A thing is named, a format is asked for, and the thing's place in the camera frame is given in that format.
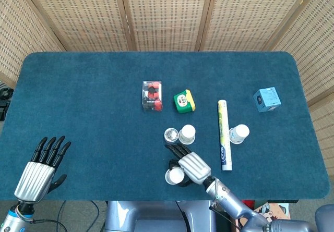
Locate clear round paper clip case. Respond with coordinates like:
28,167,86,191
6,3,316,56
164,127,180,144

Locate light blue cardboard box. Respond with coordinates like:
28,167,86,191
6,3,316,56
253,87,282,113

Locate white paper cup green leaves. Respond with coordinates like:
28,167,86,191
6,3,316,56
178,124,196,145

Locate green yellow plastic box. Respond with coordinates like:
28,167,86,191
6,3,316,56
173,89,196,114

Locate blue felt table cover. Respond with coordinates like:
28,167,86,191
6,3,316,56
0,51,331,201

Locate black equipment on floor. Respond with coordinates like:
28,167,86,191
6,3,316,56
0,82,14,122

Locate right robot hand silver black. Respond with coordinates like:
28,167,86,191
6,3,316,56
164,143,212,187

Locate woven folding screen panel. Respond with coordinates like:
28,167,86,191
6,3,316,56
263,0,334,170
199,0,318,52
0,0,66,89
19,0,136,52
120,0,216,52

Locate grey-blue robot torso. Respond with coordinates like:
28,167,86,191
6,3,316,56
104,200,217,232

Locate cartoon printed cardboard box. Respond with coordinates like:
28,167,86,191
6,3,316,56
254,202,292,221

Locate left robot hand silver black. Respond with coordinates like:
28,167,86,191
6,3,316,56
14,136,72,204

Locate clear box red black clips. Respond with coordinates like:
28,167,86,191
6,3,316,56
142,80,164,112

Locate cling film roll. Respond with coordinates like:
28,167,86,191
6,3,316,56
218,100,233,172

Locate white paper cup blue flower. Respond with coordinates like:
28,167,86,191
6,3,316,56
229,124,250,144
165,166,185,185

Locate black floor cable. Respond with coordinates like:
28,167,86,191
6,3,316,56
32,200,108,232

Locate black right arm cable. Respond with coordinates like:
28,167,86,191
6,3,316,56
209,207,242,231

